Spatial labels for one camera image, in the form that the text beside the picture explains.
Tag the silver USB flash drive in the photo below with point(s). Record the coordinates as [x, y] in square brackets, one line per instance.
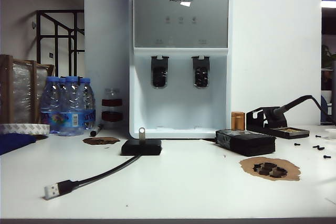
[141, 134]

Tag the black sponge block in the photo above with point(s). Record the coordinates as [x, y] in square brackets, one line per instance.
[246, 145]

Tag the black USB hub box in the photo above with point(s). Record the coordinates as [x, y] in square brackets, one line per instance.
[152, 149]

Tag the small black sponge piece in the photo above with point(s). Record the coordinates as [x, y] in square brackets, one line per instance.
[257, 167]
[279, 172]
[266, 169]

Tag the yellow cleaning sponge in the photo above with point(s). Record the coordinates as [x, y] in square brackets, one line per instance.
[288, 129]

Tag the white water dispenser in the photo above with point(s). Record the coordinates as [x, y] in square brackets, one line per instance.
[181, 113]

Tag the black dispenser tap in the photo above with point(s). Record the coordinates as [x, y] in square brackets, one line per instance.
[159, 69]
[200, 69]

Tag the clear jar with red bands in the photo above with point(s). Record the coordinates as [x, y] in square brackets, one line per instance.
[112, 106]

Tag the copper coloured metal cylinder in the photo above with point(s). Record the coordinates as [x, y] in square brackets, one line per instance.
[238, 120]

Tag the brown paper scrap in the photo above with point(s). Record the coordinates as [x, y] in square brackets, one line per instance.
[291, 172]
[105, 140]

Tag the clear water bottle blue cap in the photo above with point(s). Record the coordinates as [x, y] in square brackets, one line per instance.
[72, 103]
[62, 85]
[50, 103]
[89, 98]

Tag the black marker pen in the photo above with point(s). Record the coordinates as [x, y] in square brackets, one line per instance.
[94, 131]

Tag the black soldering iron stand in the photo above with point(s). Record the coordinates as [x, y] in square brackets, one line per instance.
[288, 136]

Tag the black stair railing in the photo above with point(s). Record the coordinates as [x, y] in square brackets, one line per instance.
[56, 37]

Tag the white tape roll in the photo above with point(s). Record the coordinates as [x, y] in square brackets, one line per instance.
[23, 128]

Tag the dark blue cloth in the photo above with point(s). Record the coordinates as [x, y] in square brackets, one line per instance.
[13, 142]

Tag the white ceiling light bar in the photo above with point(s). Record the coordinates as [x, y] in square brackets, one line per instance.
[329, 3]

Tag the small wall sign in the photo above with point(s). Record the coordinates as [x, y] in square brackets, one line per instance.
[51, 55]

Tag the wooden frame with plastic wrap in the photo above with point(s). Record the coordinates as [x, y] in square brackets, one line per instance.
[9, 90]

